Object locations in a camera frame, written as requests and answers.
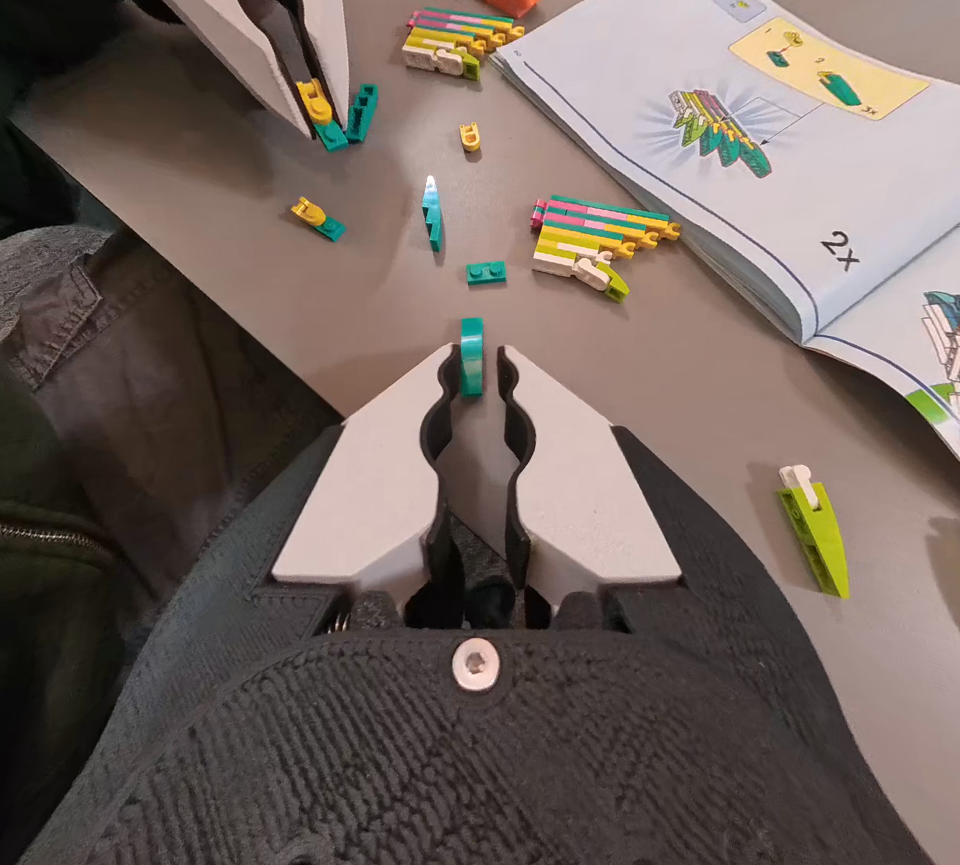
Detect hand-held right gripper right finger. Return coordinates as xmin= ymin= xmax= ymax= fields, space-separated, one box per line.
xmin=496 ymin=343 xmax=684 ymax=626

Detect lego instruction booklet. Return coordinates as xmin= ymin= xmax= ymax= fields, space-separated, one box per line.
xmin=491 ymin=0 xmax=960 ymax=461

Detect lime lego slope white clip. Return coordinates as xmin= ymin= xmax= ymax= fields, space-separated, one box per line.
xmin=776 ymin=463 xmax=852 ymax=600

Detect multicoloured lego wing assembly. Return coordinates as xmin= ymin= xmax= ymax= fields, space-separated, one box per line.
xmin=401 ymin=6 xmax=526 ymax=82
xmin=530 ymin=195 xmax=682 ymax=304

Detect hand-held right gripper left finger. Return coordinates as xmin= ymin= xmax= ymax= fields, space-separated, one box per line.
xmin=270 ymin=343 xmax=462 ymax=626

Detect yellow clip on teal plate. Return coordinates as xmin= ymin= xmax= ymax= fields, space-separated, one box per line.
xmin=291 ymin=196 xmax=348 ymax=244

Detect grey pants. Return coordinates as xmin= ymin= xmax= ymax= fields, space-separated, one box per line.
xmin=0 ymin=223 xmax=346 ymax=656

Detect teal curved lego slope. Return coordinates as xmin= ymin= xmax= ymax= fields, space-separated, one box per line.
xmin=459 ymin=317 xmax=486 ymax=399
xmin=420 ymin=175 xmax=445 ymax=253
xmin=345 ymin=82 xmax=379 ymax=145

